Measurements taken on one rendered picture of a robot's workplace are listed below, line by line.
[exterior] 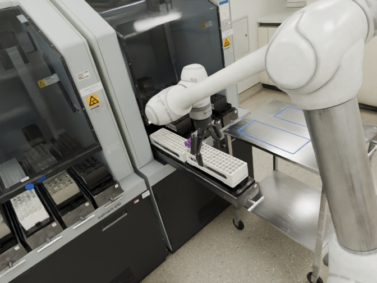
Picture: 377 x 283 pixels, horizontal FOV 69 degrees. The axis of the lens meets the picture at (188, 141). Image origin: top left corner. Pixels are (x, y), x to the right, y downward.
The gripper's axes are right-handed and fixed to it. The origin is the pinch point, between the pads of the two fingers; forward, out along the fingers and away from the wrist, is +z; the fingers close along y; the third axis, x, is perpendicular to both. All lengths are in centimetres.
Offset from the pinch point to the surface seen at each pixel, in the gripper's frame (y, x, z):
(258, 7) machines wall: 232, 149, -15
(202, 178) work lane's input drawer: -6.9, -1.0, 8.3
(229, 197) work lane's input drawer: -6.9, -17.5, 9.6
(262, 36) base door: 229, 142, 18
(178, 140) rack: 2.1, 25.4, 2.4
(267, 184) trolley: 52, 9, 61
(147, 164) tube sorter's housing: -13.1, 39.0, 14.6
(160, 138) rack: -3.1, 34.3, 1.7
